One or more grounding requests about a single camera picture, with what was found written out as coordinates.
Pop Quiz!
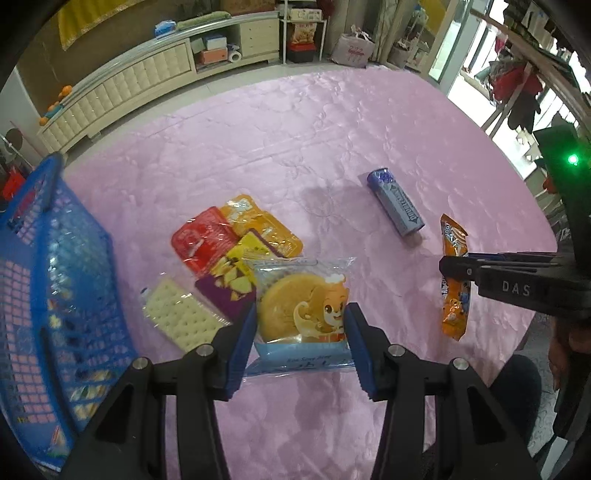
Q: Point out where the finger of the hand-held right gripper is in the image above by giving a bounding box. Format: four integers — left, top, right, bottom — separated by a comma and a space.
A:
438, 251, 560, 291

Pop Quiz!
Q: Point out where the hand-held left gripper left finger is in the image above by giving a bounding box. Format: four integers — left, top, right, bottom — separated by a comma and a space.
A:
60, 302, 259, 480

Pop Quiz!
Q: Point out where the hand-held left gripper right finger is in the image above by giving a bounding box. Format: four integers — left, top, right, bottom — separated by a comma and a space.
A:
345, 302, 543, 480

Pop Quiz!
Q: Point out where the orange striped candy packet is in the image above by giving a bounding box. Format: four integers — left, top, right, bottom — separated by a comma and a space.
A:
438, 213, 472, 342

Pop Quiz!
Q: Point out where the cracker packet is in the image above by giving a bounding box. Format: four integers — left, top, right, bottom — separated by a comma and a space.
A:
141, 277, 232, 350

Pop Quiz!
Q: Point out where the purple yellow snack packet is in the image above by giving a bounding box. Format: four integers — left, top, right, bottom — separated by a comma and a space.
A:
195, 231, 289, 324

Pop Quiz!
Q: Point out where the round cake packet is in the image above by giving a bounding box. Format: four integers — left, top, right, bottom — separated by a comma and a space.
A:
242, 257, 356, 382

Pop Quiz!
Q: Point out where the blue gum bottle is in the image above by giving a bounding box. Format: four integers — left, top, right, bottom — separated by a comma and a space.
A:
367, 168, 424, 237

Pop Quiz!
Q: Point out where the red snack packet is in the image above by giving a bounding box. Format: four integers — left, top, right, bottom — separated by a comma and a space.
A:
171, 206, 241, 273

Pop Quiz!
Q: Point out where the orange snack packet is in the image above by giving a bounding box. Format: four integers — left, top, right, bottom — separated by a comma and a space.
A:
219, 195, 304, 259

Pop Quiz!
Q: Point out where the blue plastic basket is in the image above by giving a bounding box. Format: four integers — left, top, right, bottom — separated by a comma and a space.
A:
0, 152, 139, 474

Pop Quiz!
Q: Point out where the person's right hand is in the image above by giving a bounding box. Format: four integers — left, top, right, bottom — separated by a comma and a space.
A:
549, 318, 583, 394

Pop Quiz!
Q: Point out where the black glove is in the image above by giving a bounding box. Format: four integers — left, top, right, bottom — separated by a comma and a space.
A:
508, 88, 542, 133

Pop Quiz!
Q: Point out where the pink tablecloth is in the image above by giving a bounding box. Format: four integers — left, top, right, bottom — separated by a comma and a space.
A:
60, 62, 559, 480

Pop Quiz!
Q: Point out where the red cloth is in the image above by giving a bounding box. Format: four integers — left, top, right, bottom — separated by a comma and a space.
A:
489, 60, 544, 103

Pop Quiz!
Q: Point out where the wooden drying rack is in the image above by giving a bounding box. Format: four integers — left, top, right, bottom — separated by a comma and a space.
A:
471, 0, 591, 139

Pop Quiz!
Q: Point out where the white pink tote bag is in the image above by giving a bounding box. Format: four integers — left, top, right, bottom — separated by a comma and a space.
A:
332, 25, 375, 68

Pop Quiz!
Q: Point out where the patterned curtain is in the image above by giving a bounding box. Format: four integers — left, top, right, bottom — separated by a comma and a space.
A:
369, 0, 416, 61

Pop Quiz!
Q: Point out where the black box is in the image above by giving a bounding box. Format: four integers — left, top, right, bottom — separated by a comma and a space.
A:
286, 42, 319, 64

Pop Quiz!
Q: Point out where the white metal rack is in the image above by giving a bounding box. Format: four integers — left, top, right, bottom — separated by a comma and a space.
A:
279, 0, 329, 64

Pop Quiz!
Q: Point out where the printed snack box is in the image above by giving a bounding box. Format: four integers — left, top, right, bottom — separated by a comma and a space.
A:
290, 22, 319, 44

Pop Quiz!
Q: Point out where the red bag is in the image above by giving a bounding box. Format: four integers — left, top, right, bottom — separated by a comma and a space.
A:
0, 173, 27, 202

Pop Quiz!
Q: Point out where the white tv cabinet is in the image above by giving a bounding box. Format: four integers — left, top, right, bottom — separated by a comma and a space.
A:
37, 9, 282, 155

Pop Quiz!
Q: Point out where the green cushion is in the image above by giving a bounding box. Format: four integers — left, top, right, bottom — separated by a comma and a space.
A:
178, 10, 232, 31

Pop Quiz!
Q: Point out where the yellow cloth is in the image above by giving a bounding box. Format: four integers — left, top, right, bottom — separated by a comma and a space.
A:
58, 0, 145, 51

